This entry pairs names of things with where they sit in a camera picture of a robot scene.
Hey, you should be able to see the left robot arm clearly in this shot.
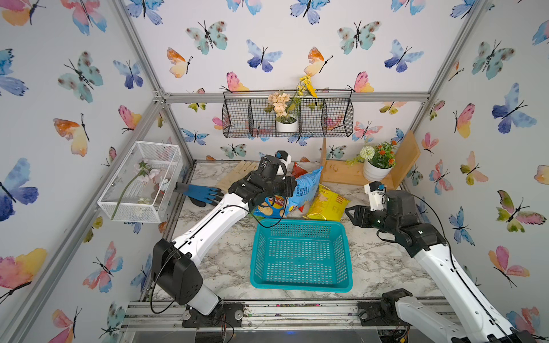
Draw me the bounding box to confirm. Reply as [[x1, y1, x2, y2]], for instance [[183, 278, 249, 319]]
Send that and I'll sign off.
[[151, 150, 297, 316]]

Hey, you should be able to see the teal plastic basket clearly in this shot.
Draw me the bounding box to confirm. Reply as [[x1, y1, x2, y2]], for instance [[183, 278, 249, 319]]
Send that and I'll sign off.
[[250, 219, 353, 293]]

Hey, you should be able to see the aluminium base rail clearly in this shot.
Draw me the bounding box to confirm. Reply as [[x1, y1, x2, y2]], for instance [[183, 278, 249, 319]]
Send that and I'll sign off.
[[122, 298, 410, 332]]

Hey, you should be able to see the yellow chips bag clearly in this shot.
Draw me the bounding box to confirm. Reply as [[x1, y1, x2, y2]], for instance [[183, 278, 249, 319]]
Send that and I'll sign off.
[[305, 184, 350, 222]]

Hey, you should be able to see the white wire mesh box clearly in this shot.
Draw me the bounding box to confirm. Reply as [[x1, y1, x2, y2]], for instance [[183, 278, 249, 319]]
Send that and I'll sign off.
[[97, 141, 183, 224]]

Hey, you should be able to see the red chips bag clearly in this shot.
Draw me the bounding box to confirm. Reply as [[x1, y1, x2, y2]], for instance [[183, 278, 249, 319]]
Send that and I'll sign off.
[[291, 162, 308, 179]]

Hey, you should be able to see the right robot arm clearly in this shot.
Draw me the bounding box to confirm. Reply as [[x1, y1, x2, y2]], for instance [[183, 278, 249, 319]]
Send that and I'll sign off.
[[345, 190, 536, 342]]

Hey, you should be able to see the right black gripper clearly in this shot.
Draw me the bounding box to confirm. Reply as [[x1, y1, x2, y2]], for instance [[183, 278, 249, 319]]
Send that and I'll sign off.
[[345, 205, 400, 239]]

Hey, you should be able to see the white pot with peach flowers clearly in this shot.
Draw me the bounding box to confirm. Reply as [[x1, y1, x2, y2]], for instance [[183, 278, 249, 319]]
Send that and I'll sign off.
[[264, 74, 317, 133]]

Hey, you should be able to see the white pot with orange flowers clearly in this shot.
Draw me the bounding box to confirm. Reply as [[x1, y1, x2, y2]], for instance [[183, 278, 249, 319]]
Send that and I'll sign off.
[[347, 140, 397, 182]]

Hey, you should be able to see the light blue chips bag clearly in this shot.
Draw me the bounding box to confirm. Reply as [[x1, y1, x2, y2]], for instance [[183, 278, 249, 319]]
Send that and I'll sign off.
[[285, 167, 323, 216]]

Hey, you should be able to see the beige rubber glove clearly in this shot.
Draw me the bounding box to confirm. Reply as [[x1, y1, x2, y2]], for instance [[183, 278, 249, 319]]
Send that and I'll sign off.
[[216, 161, 259, 193]]

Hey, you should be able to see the wooden corner shelf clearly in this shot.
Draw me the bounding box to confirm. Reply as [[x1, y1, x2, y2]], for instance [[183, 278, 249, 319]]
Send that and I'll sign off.
[[320, 131, 420, 190]]

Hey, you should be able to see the pink artificial flower stem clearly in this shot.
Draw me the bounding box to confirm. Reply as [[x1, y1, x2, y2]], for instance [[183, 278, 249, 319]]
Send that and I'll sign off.
[[111, 159, 160, 220]]

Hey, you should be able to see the blue black work glove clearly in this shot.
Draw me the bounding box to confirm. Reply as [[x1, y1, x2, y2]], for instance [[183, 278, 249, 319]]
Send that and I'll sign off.
[[174, 182, 224, 207]]

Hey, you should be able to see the black wire wall basket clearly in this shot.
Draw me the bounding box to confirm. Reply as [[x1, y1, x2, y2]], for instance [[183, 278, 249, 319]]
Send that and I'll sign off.
[[222, 89, 354, 139]]

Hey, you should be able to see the dark blue Lay's chips bag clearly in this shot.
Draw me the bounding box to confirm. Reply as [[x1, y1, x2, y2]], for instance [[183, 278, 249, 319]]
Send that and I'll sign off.
[[252, 196, 297, 220]]

